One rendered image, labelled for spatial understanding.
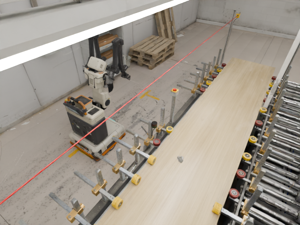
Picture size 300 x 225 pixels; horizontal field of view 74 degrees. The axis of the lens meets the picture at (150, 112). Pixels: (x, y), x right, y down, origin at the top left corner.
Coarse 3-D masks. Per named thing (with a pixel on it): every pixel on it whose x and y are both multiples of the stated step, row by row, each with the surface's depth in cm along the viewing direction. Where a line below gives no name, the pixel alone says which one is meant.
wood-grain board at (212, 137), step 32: (256, 64) 357; (224, 96) 278; (256, 96) 279; (192, 128) 228; (224, 128) 229; (160, 160) 193; (192, 160) 194; (224, 160) 194; (128, 192) 168; (160, 192) 168; (192, 192) 168; (224, 192) 168; (96, 224) 148; (128, 224) 148; (160, 224) 149; (192, 224) 149
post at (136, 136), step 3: (135, 135) 188; (138, 135) 189; (135, 138) 189; (138, 138) 192; (135, 141) 192; (138, 141) 194; (135, 144) 195; (138, 144) 197; (135, 156) 208; (138, 156) 208; (135, 159) 212; (138, 159) 211
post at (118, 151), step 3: (117, 150) 169; (120, 150) 170; (117, 153) 171; (120, 153) 172; (117, 156) 175; (120, 156) 174; (117, 159) 178; (120, 159) 176; (120, 162) 178; (120, 174) 192; (123, 174) 193; (120, 177) 196; (123, 177) 195
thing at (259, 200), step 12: (276, 144) 250; (252, 156) 222; (288, 168) 223; (240, 180) 235; (276, 180) 211; (240, 192) 189; (264, 192) 201; (240, 204) 167; (264, 204) 180; (288, 204) 191; (252, 216) 183; (288, 216) 172
